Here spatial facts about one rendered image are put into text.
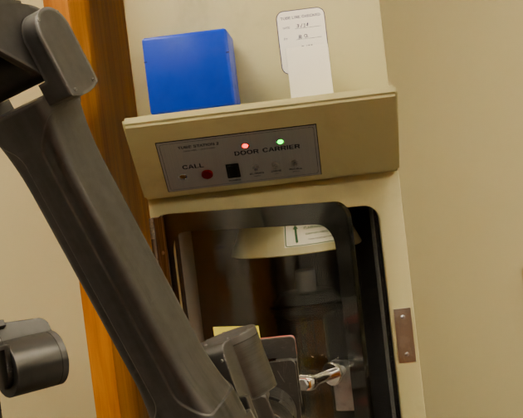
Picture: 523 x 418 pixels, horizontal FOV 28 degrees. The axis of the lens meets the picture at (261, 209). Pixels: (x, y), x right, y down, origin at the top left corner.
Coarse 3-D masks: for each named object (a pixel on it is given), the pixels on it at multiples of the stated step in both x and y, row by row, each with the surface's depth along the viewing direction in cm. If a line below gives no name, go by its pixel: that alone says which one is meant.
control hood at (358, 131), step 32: (320, 96) 120; (352, 96) 119; (384, 96) 119; (128, 128) 121; (160, 128) 121; (192, 128) 122; (224, 128) 122; (256, 128) 122; (320, 128) 123; (352, 128) 123; (384, 128) 123; (320, 160) 127; (352, 160) 127; (384, 160) 127; (160, 192) 129; (192, 192) 130
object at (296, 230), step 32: (192, 224) 127; (224, 224) 123; (256, 224) 120; (288, 224) 117; (320, 224) 114; (192, 256) 128; (224, 256) 124; (256, 256) 121; (288, 256) 117; (320, 256) 114; (352, 256) 111; (192, 288) 128; (224, 288) 125; (256, 288) 121; (288, 288) 118; (320, 288) 115; (352, 288) 112; (192, 320) 129; (224, 320) 125; (256, 320) 122; (288, 320) 118; (320, 320) 115; (352, 320) 112; (320, 352) 116; (352, 352) 113; (320, 384) 116; (352, 384) 113; (320, 416) 117; (352, 416) 114
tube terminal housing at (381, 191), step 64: (128, 0) 131; (192, 0) 131; (256, 0) 131; (320, 0) 130; (256, 64) 131; (384, 64) 130; (256, 192) 132; (320, 192) 132; (384, 192) 131; (384, 256) 132
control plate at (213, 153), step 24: (168, 144) 123; (192, 144) 123; (216, 144) 124; (240, 144) 124; (264, 144) 124; (288, 144) 124; (312, 144) 124; (168, 168) 126; (192, 168) 126; (216, 168) 127; (240, 168) 127; (264, 168) 127; (288, 168) 127; (312, 168) 127
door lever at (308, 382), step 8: (328, 368) 115; (336, 368) 114; (304, 376) 112; (312, 376) 112; (320, 376) 113; (328, 376) 114; (336, 376) 114; (304, 384) 111; (312, 384) 111; (336, 384) 115
